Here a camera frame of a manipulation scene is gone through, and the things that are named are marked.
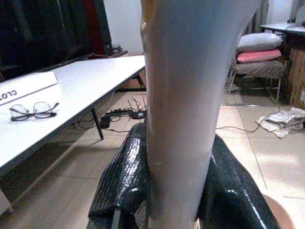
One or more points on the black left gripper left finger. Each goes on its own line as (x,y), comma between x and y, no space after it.
(124,167)

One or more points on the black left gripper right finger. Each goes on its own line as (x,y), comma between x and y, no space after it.
(228,188)

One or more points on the black power adapter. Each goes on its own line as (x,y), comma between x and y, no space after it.
(105,121)

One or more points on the black power strip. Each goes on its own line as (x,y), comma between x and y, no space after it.
(119,112)

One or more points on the brown round object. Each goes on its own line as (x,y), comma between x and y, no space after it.
(278,212)

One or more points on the crumpled newspaper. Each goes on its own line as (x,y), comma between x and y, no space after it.
(280,120)

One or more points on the white long table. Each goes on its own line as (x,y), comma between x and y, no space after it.
(78,90)

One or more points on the black rimmed eyeglasses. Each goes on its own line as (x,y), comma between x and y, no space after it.
(33,111)

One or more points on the white printed paper sign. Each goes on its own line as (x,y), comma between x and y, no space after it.
(26,89)

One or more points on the brown wooden cabinet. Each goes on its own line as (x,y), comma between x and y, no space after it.
(296,74)

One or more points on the pink cushion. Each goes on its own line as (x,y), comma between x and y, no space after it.
(258,56)

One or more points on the grey cushion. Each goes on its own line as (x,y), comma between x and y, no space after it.
(258,41)

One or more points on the dark desk with grey top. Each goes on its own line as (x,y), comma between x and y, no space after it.
(284,27)

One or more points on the metal frame chair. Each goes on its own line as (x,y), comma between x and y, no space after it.
(256,74)

